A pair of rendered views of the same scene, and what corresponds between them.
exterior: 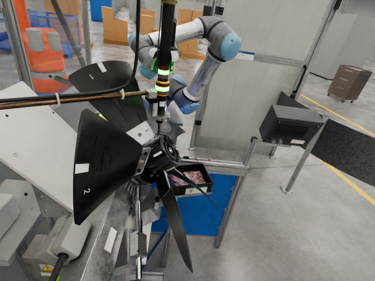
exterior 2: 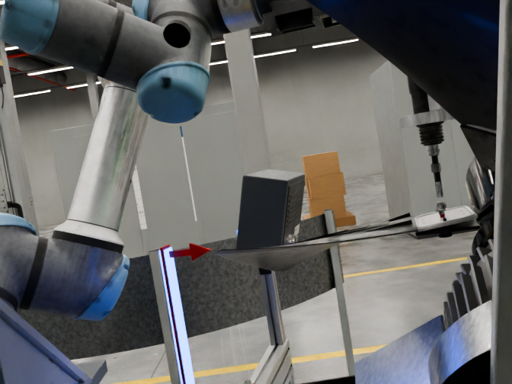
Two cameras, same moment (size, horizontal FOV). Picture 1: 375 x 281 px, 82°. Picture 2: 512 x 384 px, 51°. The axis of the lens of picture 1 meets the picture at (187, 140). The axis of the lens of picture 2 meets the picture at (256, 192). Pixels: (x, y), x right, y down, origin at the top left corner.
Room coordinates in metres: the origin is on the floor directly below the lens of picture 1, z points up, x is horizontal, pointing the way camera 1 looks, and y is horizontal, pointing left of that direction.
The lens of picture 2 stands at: (0.65, 0.75, 1.28)
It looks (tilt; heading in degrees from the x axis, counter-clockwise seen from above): 3 degrees down; 291
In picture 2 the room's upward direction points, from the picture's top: 9 degrees counter-clockwise
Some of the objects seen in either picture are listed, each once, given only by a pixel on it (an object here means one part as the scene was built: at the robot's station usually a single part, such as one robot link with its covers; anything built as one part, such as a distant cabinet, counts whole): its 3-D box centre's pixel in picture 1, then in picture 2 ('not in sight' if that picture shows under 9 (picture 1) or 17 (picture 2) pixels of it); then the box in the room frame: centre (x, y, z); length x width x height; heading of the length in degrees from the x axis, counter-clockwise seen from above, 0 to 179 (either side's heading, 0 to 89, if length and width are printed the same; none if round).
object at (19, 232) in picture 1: (8, 215); not in sight; (0.51, 0.64, 0.85); 0.36 x 0.24 x 0.03; 6
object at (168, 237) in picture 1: (169, 231); not in sight; (0.87, 0.02, 0.40); 0.03 x 0.03 x 0.80; 21
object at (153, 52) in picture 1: (153, 60); not in sight; (0.68, 0.14, 1.48); 0.09 x 0.03 x 0.06; 174
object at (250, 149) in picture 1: (250, 151); (271, 302); (1.09, -0.38, 0.96); 0.03 x 0.03 x 0.20; 6
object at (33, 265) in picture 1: (56, 263); not in sight; (0.42, 0.42, 0.73); 0.15 x 0.09 x 0.22; 96
